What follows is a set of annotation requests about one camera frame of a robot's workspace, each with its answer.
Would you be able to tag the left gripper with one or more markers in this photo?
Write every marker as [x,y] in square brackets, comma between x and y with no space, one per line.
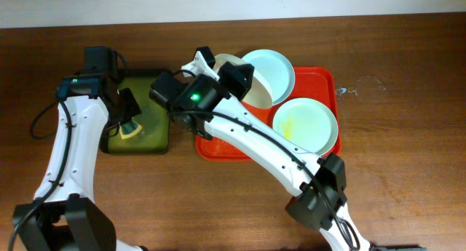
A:
[128,108]

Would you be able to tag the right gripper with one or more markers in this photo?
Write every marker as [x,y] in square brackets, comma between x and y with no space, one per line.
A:
[230,85]

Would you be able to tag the green and yellow sponge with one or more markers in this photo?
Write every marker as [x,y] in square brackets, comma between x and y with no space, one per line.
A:
[129,129]

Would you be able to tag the white plate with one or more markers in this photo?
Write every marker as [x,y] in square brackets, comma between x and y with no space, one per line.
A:
[260,93]

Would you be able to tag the light blue plate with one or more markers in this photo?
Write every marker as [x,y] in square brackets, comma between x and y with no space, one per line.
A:
[277,71]

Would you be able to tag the light green plate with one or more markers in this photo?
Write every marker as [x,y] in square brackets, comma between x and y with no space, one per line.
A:
[307,123]

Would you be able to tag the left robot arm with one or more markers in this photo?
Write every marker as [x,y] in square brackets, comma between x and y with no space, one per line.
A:
[63,214]

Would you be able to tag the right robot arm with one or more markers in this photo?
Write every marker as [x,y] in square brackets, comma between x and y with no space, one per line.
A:
[210,107]

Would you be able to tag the black tray with green water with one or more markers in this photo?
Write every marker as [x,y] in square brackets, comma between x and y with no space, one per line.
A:
[153,138]

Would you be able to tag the red plastic tray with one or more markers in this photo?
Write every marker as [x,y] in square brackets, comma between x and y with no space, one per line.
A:
[311,82]

